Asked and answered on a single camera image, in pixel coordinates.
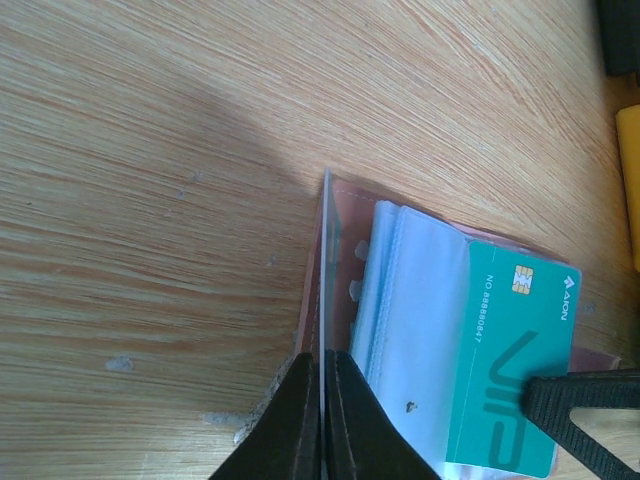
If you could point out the brown leather card holder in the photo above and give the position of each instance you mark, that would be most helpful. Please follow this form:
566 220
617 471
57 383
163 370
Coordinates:
389 284

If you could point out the yellow bin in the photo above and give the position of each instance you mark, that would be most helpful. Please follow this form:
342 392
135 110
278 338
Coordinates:
627 124

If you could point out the black bin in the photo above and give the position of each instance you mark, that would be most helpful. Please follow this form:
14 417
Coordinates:
618 22

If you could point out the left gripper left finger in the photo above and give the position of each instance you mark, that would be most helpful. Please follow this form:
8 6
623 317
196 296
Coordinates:
285 442

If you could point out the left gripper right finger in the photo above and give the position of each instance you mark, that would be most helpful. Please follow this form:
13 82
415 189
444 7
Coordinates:
362 443

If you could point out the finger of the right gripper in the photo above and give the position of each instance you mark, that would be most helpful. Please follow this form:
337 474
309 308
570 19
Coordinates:
593 416

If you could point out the teal credit card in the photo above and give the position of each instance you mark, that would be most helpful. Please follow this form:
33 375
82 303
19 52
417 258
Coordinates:
518 323

